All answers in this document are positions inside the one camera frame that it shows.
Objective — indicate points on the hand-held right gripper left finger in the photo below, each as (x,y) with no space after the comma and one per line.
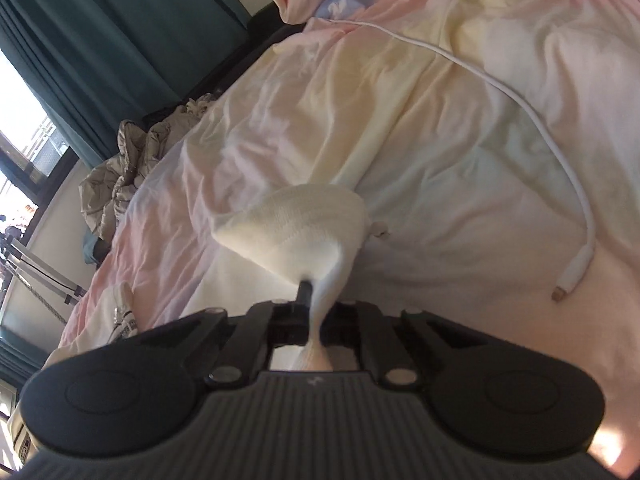
(305,293)

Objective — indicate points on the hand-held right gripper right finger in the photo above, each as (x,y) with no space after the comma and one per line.
(346,321)

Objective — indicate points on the white soft garment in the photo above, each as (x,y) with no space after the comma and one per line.
(300,230)

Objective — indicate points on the white printed garment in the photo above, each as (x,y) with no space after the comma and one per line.
(122,317)

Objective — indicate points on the pastel tie-dye bed sheet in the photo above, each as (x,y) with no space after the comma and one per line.
(450,160)

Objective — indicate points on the crumpled beige blanket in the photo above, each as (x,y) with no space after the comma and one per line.
(135,160)

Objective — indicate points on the metal rack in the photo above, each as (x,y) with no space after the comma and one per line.
(45,272)

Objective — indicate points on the window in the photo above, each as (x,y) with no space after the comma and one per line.
(25,125)

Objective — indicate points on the dark green curtain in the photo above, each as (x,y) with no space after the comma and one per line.
(110,25)

